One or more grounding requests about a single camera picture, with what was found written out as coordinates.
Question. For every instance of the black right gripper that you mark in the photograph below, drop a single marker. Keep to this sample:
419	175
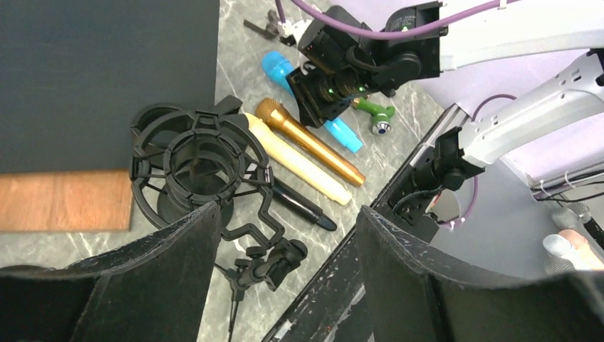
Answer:
339	68

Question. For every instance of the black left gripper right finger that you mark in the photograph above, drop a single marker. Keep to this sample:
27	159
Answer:
416	292

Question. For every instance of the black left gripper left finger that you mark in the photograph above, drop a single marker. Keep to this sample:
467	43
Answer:
152	289

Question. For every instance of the blue microphone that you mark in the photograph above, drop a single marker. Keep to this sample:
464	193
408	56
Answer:
277	67

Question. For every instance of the gold microphone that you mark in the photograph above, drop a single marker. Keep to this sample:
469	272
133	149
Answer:
277	117

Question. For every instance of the cream beige microphone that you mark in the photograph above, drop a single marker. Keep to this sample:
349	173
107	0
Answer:
296	163

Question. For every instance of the black tripod mic stand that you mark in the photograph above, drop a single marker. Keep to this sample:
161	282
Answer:
184	158

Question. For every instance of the black microphone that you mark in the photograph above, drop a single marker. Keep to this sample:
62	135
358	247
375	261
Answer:
300	205

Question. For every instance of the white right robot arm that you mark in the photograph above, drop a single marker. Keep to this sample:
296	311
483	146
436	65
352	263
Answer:
426	40

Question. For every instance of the green pipe fitting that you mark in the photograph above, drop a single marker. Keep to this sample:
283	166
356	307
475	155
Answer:
381	116

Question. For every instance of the dark metal clamp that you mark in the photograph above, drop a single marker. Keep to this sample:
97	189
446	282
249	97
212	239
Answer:
271	29

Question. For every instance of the wooden board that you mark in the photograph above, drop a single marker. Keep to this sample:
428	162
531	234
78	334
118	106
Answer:
89	201

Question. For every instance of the person's fingers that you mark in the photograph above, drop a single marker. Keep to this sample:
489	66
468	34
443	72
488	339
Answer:
568	250

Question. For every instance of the dark grey server chassis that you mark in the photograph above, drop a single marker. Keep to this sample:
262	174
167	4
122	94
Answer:
75	73

